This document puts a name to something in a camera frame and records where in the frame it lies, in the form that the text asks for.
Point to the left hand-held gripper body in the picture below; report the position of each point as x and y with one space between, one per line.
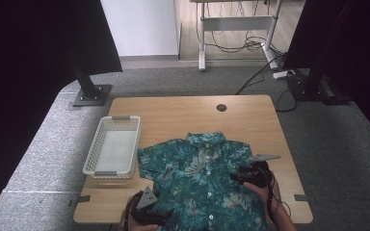
146 205

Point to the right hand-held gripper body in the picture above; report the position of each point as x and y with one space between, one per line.
257 173

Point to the teal floral shirt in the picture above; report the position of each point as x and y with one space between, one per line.
199 179

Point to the person's left hand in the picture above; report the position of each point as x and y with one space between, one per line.
138 226

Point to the person's right hand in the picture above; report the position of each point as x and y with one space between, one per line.
266 195

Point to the grey tape strip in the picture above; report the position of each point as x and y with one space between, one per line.
301 197
82 199

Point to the white plastic basket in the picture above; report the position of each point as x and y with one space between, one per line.
114 150

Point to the white power strip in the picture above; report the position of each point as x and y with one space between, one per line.
281 74

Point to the black metal stand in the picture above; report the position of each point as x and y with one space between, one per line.
314 83
90 93

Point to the black curtain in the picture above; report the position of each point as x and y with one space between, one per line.
29 64
359 48

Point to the white desk frame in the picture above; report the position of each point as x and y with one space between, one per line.
234 23

